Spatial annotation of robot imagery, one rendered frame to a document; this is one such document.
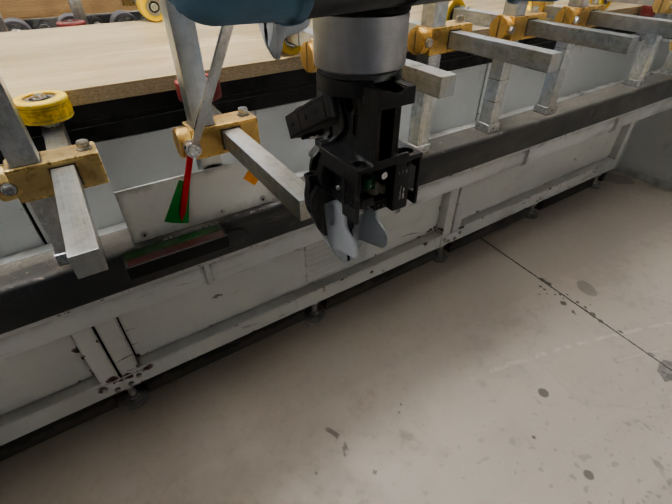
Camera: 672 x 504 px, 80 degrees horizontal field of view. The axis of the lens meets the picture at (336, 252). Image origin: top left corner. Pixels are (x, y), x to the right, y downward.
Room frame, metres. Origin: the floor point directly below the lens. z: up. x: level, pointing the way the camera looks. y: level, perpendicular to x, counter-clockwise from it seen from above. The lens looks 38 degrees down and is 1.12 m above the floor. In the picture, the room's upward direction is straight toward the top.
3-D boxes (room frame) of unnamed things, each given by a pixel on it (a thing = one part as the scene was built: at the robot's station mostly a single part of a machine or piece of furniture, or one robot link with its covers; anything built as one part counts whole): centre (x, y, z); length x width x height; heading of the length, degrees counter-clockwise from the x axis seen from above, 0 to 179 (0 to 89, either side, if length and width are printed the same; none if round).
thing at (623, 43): (1.08, -0.44, 0.95); 0.50 x 0.04 x 0.04; 33
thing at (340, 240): (0.34, -0.01, 0.86); 0.06 x 0.03 x 0.09; 33
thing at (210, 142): (0.67, 0.21, 0.85); 0.14 x 0.06 x 0.05; 123
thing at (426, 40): (0.94, -0.22, 0.95); 0.14 x 0.06 x 0.05; 123
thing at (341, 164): (0.35, -0.02, 0.97); 0.09 x 0.08 x 0.12; 33
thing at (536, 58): (0.94, -0.23, 0.95); 0.50 x 0.04 x 0.04; 33
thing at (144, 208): (0.62, 0.24, 0.75); 0.26 x 0.01 x 0.10; 123
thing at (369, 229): (0.36, -0.04, 0.86); 0.06 x 0.03 x 0.09; 33
